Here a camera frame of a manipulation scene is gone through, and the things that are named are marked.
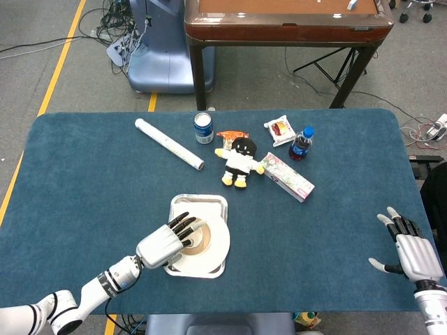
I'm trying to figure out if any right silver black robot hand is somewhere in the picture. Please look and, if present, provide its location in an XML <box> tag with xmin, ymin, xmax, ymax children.
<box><xmin>368</xmin><ymin>206</ymin><xmax>445</xmax><ymax>283</ymax></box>

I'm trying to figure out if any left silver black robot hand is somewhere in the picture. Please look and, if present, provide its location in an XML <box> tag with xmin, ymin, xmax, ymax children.
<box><xmin>135</xmin><ymin>211</ymin><xmax>207</xmax><ymax>270</ymax></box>

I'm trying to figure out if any beige bowl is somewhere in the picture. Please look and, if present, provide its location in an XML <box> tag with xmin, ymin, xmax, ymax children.
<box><xmin>179</xmin><ymin>221</ymin><xmax>212</xmax><ymax>256</ymax></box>

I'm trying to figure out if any white round plate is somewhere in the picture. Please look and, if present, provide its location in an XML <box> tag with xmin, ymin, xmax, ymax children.
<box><xmin>170</xmin><ymin>216</ymin><xmax>231</xmax><ymax>273</ymax></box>

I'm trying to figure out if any stainless steel tray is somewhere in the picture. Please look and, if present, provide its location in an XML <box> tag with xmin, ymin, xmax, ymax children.
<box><xmin>163</xmin><ymin>194</ymin><xmax>228</xmax><ymax>279</ymax></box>

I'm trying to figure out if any white paper napkin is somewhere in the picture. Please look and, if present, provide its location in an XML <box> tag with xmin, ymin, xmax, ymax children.
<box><xmin>174</xmin><ymin>202</ymin><xmax>224</xmax><ymax>224</ymax></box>

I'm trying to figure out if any black bag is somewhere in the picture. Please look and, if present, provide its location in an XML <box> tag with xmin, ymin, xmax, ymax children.
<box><xmin>418</xmin><ymin>162</ymin><xmax>447</xmax><ymax>241</ymax></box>

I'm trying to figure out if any blue felt table cloth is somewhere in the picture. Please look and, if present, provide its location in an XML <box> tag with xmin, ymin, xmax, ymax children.
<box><xmin>0</xmin><ymin>108</ymin><xmax>441</xmax><ymax>315</ymax></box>

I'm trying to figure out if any blue grey robot torso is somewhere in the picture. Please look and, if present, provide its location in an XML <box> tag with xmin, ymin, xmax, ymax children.
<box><xmin>145</xmin><ymin>313</ymin><xmax>298</xmax><ymax>335</ymax></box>

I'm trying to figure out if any white cling film roll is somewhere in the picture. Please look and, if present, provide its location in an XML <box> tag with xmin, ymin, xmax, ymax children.
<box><xmin>135</xmin><ymin>118</ymin><xmax>205</xmax><ymax>171</ymax></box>

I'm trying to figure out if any black white plush doll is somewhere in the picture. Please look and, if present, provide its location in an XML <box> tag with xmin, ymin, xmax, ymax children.
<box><xmin>214</xmin><ymin>137</ymin><xmax>265</xmax><ymax>189</ymax></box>

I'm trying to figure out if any blue drink can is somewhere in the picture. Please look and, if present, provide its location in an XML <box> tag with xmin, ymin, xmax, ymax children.
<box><xmin>193</xmin><ymin>112</ymin><xmax>214</xmax><ymax>144</ymax></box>

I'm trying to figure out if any yellow printed bag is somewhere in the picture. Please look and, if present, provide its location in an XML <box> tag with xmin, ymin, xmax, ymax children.
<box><xmin>295</xmin><ymin>311</ymin><xmax>324</xmax><ymax>331</ymax></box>

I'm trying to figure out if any white power strip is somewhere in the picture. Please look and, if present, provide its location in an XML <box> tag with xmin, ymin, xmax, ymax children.
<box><xmin>425</xmin><ymin>114</ymin><xmax>447</xmax><ymax>141</ymax></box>

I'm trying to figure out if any orange snack packet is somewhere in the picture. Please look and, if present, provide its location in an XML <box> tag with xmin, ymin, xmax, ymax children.
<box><xmin>215</xmin><ymin>130</ymin><xmax>249</xmax><ymax>149</ymax></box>

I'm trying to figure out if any floral cling wrap box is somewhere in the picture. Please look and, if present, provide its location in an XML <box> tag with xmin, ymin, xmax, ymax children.
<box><xmin>260</xmin><ymin>151</ymin><xmax>316</xmax><ymax>204</ymax></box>

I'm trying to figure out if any blue cap cola bottle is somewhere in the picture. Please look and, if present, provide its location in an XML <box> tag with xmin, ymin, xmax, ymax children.
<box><xmin>288</xmin><ymin>126</ymin><xmax>315</xmax><ymax>162</ymax></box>

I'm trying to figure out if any burger print snack packet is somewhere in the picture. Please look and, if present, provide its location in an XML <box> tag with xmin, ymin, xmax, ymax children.
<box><xmin>263</xmin><ymin>114</ymin><xmax>296</xmax><ymax>147</ymax></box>

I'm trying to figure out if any blue grey machine stand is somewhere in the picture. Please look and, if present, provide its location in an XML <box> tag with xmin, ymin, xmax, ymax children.
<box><xmin>127</xmin><ymin>0</ymin><xmax>216</xmax><ymax>94</ymax></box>

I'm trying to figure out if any grey power strip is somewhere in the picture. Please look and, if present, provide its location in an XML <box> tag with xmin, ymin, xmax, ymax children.
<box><xmin>106</xmin><ymin>34</ymin><xmax>132</xmax><ymax>67</ymax></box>

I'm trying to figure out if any brown mahjong table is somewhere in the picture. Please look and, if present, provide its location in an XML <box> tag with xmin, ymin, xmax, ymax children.
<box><xmin>184</xmin><ymin>0</ymin><xmax>395</xmax><ymax>111</ymax></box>

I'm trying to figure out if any red white cable tangle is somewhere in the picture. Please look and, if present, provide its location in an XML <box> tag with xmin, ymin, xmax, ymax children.
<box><xmin>400</xmin><ymin>117</ymin><xmax>447</xmax><ymax>151</ymax></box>

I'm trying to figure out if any black floor cable bundle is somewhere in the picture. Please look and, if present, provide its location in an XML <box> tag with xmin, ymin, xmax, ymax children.
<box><xmin>78</xmin><ymin>0</ymin><xmax>147</xmax><ymax>75</ymax></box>

